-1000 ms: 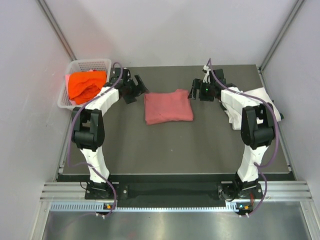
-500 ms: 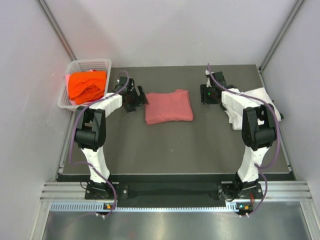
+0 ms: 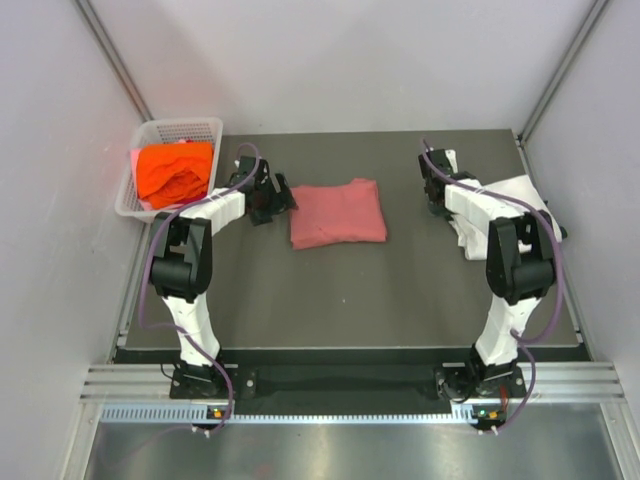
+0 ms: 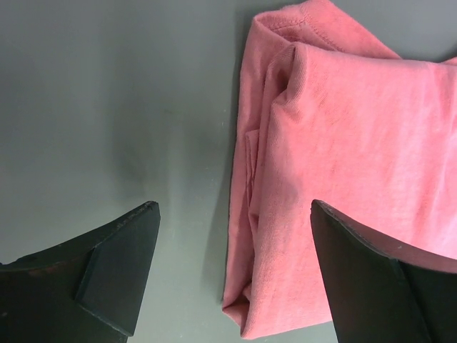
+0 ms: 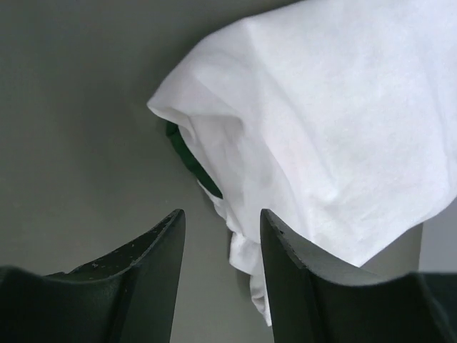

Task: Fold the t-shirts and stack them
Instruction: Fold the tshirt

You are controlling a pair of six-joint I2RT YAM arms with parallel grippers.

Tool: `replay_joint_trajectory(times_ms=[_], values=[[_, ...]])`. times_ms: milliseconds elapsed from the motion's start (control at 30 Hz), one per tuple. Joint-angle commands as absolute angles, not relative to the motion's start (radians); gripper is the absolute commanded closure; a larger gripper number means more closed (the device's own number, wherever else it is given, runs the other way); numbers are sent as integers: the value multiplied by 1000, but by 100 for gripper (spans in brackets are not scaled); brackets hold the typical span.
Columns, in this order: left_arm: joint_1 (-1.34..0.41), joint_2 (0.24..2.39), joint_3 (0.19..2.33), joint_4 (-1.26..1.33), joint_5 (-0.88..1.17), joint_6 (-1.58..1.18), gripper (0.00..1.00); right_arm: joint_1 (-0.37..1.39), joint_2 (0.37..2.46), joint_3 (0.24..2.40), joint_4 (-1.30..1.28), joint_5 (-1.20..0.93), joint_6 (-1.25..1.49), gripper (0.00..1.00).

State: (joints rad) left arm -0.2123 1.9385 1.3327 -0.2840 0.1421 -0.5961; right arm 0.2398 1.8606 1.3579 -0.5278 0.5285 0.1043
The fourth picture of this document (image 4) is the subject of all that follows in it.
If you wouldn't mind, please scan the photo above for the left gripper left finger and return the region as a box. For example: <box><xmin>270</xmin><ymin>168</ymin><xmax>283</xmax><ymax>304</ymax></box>
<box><xmin>1</xmin><ymin>201</ymin><xmax>161</xmax><ymax>342</ymax></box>

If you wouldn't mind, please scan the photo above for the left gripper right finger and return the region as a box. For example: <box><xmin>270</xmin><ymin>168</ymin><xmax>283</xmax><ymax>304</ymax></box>
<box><xmin>311</xmin><ymin>200</ymin><xmax>456</xmax><ymax>342</ymax></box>

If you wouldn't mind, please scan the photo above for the salmon pink t shirt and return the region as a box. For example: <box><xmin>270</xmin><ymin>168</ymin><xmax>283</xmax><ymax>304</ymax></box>
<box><xmin>222</xmin><ymin>1</ymin><xmax>456</xmax><ymax>339</ymax></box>

